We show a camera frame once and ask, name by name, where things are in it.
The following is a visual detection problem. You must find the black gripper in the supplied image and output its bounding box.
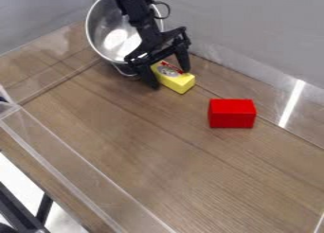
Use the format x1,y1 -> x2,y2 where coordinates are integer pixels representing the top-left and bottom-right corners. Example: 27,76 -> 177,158
125,17 -> 192,89

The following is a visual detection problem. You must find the yellow butter block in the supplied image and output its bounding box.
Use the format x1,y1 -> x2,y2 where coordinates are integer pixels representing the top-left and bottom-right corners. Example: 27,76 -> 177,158
150,61 -> 197,95

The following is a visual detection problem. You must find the silver steel pot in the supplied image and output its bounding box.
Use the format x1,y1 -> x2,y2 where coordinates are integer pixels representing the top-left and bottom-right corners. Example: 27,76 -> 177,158
85,0 -> 166,78

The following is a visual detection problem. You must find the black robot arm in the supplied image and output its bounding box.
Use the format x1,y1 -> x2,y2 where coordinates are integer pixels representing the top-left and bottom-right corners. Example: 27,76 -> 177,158
114,0 -> 192,89

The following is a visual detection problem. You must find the red rectangular block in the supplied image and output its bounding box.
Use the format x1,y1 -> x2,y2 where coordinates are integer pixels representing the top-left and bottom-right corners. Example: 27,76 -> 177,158
208,99 -> 258,129

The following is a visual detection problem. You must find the clear acrylic front barrier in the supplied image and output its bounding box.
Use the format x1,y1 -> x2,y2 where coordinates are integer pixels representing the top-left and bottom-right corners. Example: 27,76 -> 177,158
0,85 -> 177,233

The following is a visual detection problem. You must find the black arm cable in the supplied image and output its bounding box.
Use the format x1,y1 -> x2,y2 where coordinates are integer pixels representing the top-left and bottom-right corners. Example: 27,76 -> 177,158
150,1 -> 173,21

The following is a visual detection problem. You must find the black table leg frame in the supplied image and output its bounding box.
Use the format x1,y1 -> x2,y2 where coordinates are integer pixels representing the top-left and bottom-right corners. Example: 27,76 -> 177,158
0,182 -> 54,233

